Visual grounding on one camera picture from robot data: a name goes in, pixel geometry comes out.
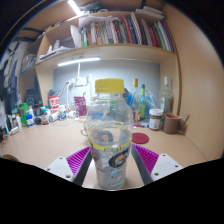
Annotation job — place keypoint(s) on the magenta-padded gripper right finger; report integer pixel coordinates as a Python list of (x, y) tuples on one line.
[(148, 160)]

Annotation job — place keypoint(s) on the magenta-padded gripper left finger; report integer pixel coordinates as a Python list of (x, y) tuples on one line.
[(77, 160)]

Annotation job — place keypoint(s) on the clear bottle with yellow cap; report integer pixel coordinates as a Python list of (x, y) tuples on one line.
[(109, 133)]

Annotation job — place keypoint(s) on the flat round red coaster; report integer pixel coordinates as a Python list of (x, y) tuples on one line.
[(140, 138)]

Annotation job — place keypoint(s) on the brown jar with white lid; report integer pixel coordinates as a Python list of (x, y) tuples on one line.
[(155, 120)]

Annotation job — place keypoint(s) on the brown mug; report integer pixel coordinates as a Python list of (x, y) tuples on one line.
[(171, 124)]

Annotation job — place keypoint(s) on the metal spoon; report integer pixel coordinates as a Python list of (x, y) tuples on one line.
[(185, 122)]

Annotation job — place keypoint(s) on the magenta pouch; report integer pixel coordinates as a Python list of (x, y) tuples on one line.
[(80, 106)]

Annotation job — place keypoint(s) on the small dark bottle red label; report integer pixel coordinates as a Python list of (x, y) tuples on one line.
[(44, 116)]

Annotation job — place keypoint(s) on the green glass bottle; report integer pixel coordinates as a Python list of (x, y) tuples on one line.
[(142, 105)]

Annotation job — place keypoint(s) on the clear blue plastic bag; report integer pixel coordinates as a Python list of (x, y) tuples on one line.
[(151, 100)]

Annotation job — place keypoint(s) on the red and white canister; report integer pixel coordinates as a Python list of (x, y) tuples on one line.
[(54, 104)]

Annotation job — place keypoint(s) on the small white bottle blue cap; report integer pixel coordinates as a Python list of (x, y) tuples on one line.
[(30, 120)]

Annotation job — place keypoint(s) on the tall clear glass bottle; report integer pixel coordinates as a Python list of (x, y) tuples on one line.
[(166, 100)]

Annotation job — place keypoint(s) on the blue bottle with yellow cap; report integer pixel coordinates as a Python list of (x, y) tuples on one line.
[(134, 96)]

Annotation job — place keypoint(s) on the small green bottle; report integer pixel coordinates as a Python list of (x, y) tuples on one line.
[(23, 113)]

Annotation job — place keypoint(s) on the wooden wardrobe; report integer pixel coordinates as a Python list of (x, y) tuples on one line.
[(203, 93)]

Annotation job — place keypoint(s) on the under-shelf light bar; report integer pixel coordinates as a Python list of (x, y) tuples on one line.
[(78, 61)]

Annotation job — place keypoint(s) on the upper light bar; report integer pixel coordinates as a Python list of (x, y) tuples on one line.
[(74, 7)]

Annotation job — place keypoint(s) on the white wall power strip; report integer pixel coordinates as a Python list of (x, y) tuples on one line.
[(78, 82)]

